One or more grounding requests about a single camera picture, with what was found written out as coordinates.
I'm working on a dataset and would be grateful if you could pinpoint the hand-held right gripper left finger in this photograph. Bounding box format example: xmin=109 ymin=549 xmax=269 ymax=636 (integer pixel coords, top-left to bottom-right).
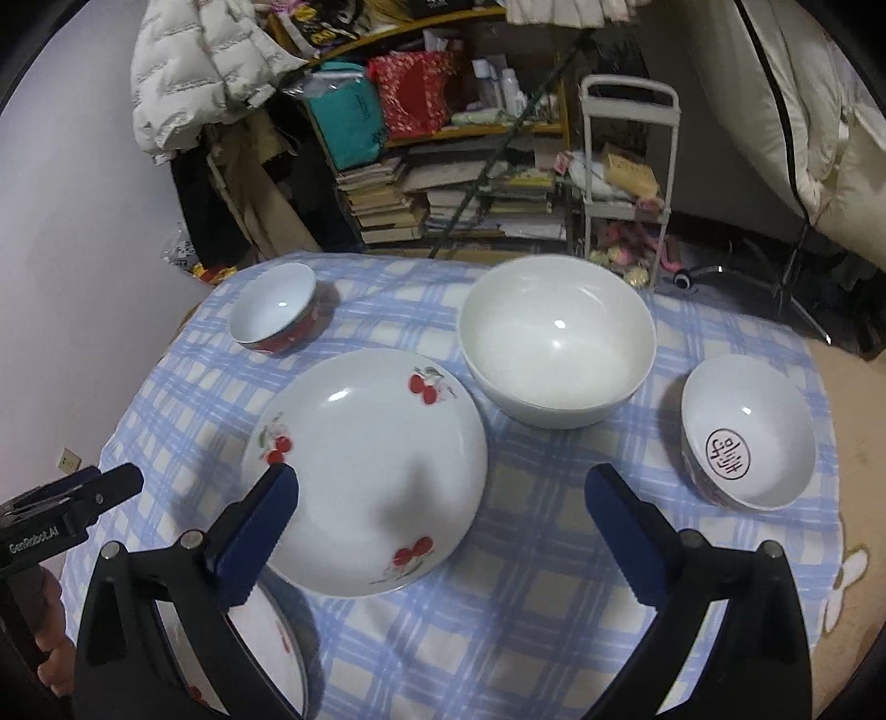
xmin=73 ymin=462 xmax=306 ymax=720

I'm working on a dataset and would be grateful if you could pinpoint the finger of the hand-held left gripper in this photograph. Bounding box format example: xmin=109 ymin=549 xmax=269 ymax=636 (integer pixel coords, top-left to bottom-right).
xmin=65 ymin=463 xmax=145 ymax=523
xmin=20 ymin=467 xmax=104 ymax=503

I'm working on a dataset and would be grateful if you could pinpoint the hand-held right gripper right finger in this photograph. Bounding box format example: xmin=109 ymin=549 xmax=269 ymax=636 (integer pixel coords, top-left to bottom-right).
xmin=583 ymin=464 xmax=812 ymax=720

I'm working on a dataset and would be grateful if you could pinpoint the white cherry print plate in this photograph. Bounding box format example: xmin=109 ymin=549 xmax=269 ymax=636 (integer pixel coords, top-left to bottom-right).
xmin=148 ymin=585 xmax=310 ymax=720
xmin=240 ymin=348 xmax=490 ymax=598

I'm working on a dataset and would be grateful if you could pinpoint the white bowl with red emblem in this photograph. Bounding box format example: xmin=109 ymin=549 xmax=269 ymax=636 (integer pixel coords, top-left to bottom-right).
xmin=679 ymin=354 xmax=819 ymax=513

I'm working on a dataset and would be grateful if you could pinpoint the large white bowl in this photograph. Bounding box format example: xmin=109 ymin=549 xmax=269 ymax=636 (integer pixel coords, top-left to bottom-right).
xmin=459 ymin=254 xmax=657 ymax=430

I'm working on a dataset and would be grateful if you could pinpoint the small red bowl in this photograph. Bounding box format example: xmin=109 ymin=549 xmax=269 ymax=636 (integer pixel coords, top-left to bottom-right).
xmin=228 ymin=261 xmax=321 ymax=354

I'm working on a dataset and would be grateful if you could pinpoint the person's left hand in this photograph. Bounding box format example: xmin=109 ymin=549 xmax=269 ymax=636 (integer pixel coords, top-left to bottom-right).
xmin=33 ymin=571 xmax=76 ymax=697

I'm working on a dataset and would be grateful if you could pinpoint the blue checked tablecloth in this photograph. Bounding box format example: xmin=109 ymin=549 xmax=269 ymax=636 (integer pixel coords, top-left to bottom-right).
xmin=59 ymin=249 xmax=849 ymax=720

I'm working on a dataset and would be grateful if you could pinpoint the beige floral blanket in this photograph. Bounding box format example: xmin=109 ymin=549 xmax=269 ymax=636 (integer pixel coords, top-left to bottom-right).
xmin=792 ymin=331 xmax=886 ymax=693

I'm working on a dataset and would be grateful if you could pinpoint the dark hanging coat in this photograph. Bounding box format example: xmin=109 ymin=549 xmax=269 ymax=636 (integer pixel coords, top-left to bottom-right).
xmin=169 ymin=148 xmax=231 ymax=268

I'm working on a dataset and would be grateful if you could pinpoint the beige hanging coat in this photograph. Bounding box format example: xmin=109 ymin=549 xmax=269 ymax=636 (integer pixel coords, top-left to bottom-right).
xmin=208 ymin=111 xmax=323 ymax=261

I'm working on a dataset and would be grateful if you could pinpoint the stack of old books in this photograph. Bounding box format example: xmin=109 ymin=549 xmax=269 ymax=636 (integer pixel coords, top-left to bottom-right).
xmin=337 ymin=158 xmax=427 ymax=245

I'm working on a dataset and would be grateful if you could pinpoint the pile of papers and magazines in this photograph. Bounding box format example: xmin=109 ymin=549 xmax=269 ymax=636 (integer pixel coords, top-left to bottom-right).
xmin=401 ymin=148 xmax=569 ymax=240

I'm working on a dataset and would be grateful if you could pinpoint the tan cardboard box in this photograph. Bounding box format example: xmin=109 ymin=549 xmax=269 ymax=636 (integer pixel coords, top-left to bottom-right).
xmin=600 ymin=143 xmax=659 ymax=202

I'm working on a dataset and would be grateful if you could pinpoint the black pole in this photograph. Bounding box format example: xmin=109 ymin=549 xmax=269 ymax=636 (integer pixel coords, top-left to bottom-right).
xmin=427 ymin=28 xmax=600 ymax=263

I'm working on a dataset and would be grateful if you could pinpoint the teal bag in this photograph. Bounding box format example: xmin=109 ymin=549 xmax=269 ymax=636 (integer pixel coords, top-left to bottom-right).
xmin=305 ymin=62 xmax=389 ymax=171

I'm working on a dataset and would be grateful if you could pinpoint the wooden bookshelf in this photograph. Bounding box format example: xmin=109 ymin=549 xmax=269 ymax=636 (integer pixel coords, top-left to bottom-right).
xmin=266 ymin=7 xmax=577 ymax=245

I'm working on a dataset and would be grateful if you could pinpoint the white puffer jacket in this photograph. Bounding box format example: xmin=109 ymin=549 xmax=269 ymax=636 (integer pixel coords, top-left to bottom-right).
xmin=130 ymin=0 xmax=310 ymax=165

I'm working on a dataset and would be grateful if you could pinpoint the white trolley cart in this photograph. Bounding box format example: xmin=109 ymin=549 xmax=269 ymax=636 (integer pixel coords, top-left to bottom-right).
xmin=578 ymin=75 xmax=683 ymax=272

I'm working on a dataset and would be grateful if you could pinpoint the red patterned bag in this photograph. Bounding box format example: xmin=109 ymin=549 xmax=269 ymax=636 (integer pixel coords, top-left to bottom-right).
xmin=367 ymin=51 xmax=458 ymax=137

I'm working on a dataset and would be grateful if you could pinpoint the cream padded office chair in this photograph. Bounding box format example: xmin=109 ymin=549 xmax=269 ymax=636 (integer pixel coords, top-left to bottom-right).
xmin=734 ymin=0 xmax=886 ymax=347

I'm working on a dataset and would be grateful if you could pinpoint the black and yellow patterned bag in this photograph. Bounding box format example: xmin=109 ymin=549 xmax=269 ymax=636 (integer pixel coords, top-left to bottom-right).
xmin=273 ymin=0 xmax=375 ymax=60

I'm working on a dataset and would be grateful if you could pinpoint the white floral curtain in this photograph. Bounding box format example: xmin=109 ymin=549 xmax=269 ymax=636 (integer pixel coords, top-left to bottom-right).
xmin=504 ymin=0 xmax=639 ymax=30

